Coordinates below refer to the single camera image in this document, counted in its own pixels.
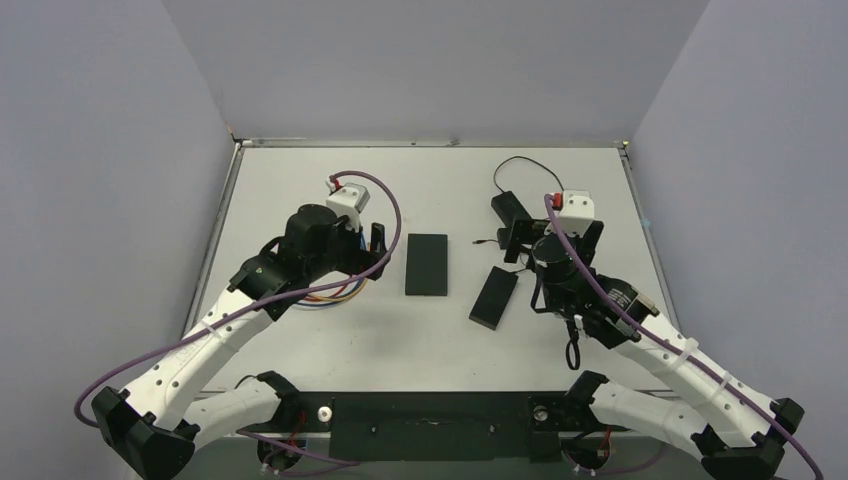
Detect black network switch small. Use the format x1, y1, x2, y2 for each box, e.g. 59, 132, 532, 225
469, 267, 518, 331

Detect yellow ethernet cable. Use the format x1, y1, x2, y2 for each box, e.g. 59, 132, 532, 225
301, 281, 366, 305

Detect black power adapter with cord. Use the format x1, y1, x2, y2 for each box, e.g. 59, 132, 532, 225
472, 155, 564, 250

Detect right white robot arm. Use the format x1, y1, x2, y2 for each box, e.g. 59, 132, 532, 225
496, 219, 804, 479

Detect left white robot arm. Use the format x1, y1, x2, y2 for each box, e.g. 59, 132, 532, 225
91, 204, 396, 479

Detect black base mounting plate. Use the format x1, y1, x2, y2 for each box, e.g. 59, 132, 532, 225
251, 391, 606, 462

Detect blue ethernet cable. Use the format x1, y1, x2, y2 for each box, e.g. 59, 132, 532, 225
291, 241, 370, 309

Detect red ethernet cable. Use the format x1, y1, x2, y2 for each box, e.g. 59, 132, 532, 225
301, 281, 366, 303

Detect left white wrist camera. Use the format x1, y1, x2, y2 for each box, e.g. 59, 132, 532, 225
325, 183, 370, 218

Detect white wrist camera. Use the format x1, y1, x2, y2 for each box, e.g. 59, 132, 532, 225
552, 190, 595, 237
325, 183, 370, 218

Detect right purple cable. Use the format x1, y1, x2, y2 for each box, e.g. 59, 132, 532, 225
543, 193, 825, 480

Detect purple cable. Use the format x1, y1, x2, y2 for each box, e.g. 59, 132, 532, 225
74, 170, 403, 429
543, 193, 825, 480

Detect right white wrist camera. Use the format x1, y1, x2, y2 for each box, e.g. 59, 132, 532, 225
552, 190, 595, 237

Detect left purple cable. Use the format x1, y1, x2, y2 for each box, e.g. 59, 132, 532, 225
74, 170, 403, 429

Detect black network switch upright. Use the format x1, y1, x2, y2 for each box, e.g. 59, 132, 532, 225
405, 233, 448, 296

